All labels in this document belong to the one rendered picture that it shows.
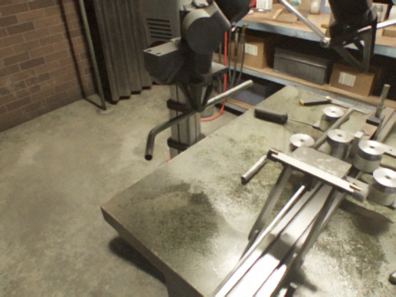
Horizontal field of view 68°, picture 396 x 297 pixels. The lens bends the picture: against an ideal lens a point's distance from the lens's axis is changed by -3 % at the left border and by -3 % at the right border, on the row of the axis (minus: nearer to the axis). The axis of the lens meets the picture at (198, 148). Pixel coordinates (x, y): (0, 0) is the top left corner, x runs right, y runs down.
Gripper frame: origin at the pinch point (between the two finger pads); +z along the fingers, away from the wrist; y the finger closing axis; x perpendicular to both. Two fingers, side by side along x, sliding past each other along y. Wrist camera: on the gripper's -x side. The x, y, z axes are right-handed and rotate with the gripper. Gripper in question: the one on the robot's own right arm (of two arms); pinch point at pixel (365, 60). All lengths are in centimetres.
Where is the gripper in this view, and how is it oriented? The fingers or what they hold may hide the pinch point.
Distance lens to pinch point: 67.7
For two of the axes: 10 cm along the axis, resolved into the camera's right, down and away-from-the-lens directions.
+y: 5.3, -5.1, 6.8
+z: 4.5, 8.5, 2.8
